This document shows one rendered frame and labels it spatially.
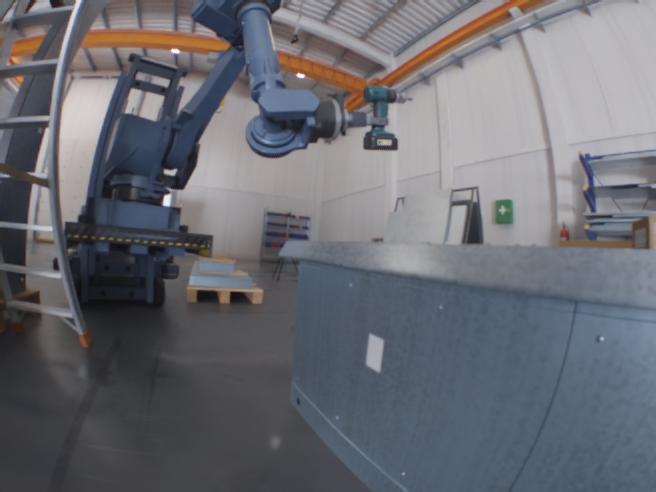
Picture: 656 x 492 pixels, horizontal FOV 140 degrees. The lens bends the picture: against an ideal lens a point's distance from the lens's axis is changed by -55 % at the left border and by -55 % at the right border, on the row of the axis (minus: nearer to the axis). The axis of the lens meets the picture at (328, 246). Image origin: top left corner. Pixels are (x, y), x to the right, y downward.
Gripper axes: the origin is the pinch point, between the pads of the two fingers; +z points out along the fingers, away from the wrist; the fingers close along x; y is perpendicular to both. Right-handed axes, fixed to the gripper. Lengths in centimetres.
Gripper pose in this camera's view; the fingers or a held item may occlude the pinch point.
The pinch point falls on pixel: (379, 122)
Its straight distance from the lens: 98.2
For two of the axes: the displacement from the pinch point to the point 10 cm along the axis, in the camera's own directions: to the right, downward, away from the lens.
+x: 3.3, 3.5, -8.8
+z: 9.5, -1.4, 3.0
